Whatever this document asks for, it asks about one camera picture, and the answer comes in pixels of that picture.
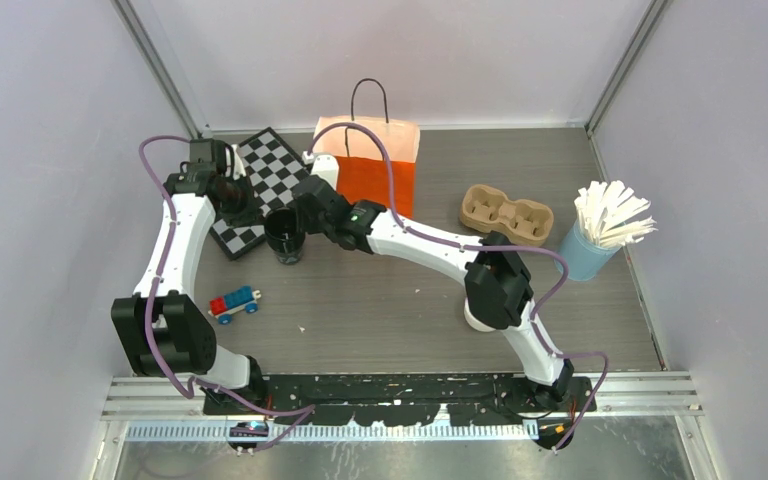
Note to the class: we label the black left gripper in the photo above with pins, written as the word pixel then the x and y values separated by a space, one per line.
pixel 252 212

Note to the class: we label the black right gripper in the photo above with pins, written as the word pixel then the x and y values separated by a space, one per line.
pixel 308 226

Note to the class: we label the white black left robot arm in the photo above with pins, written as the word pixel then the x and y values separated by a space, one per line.
pixel 163 332

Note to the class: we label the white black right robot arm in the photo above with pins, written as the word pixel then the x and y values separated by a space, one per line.
pixel 497 283

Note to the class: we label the black cup stack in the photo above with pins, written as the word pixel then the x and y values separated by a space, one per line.
pixel 284 235

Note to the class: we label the orange paper bag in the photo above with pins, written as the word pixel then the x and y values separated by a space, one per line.
pixel 377 155

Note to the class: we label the black white chessboard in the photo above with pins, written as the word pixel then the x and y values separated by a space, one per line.
pixel 273 168

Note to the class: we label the blue red toy car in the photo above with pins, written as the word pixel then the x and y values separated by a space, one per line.
pixel 225 307

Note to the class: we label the cardboard cup carrier tray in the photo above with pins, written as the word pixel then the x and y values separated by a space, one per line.
pixel 524 222

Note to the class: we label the white lid stack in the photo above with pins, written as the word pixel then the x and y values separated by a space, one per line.
pixel 473 321

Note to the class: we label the blue cup holder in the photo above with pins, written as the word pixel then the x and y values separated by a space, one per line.
pixel 584 259

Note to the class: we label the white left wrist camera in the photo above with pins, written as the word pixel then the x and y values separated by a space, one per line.
pixel 235 168

